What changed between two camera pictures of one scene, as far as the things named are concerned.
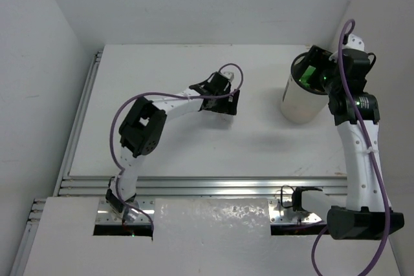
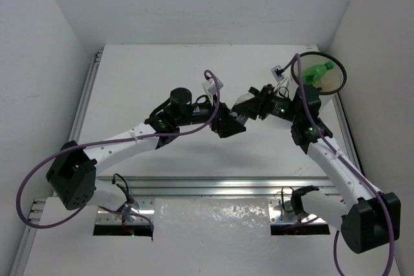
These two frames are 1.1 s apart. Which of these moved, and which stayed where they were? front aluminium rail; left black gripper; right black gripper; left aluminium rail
Moved: left black gripper; right black gripper
Stayed: left aluminium rail; front aluminium rail
